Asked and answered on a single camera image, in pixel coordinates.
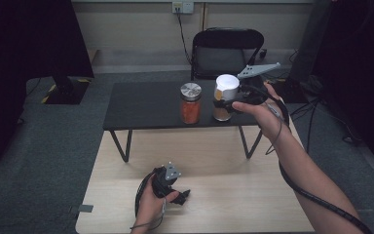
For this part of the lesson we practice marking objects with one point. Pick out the dark stand base with tape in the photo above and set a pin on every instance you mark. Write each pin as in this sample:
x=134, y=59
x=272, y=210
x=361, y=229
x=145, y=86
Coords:
x=292, y=91

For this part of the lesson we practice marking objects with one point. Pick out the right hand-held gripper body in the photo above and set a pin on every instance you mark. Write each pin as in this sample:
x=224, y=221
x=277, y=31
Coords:
x=254, y=70

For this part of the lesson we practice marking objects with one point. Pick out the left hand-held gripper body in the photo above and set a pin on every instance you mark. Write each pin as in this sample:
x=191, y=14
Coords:
x=162, y=182

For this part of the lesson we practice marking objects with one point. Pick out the person's right hand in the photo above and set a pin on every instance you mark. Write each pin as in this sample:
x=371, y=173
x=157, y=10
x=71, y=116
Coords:
x=269, y=120

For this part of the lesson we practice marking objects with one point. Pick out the person's left hand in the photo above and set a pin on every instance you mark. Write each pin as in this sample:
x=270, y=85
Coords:
x=149, y=204

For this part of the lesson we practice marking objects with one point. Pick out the black curtain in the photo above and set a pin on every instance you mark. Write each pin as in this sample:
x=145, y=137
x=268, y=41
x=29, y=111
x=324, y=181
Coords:
x=360, y=65
x=22, y=48

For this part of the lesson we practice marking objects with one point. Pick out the white wall socket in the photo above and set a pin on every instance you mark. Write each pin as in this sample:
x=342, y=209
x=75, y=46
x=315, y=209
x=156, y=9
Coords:
x=182, y=7

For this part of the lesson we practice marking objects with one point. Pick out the black stand base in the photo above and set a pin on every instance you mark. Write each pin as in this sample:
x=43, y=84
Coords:
x=66, y=92

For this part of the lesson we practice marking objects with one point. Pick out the black metal-legged shelf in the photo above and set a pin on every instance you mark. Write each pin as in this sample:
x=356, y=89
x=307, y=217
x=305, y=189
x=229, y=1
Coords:
x=142, y=104

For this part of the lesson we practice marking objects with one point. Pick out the silver-lidded glass spice jar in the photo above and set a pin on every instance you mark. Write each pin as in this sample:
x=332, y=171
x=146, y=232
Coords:
x=190, y=110

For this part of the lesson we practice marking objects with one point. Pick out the white-lidded seasoning jar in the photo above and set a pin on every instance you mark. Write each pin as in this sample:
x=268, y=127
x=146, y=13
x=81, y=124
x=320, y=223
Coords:
x=227, y=86

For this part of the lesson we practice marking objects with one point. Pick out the grey tape tab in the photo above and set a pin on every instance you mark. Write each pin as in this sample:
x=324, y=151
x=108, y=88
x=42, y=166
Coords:
x=83, y=208

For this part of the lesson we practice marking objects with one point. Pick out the black folding chair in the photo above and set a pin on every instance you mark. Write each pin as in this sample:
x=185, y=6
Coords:
x=222, y=60

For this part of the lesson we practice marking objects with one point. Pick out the grey upright panel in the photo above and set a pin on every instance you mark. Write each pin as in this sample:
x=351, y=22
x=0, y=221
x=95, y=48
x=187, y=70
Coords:
x=311, y=42

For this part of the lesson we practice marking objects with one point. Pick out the black wall plug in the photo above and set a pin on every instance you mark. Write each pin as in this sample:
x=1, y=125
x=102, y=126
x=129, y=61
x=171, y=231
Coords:
x=263, y=53

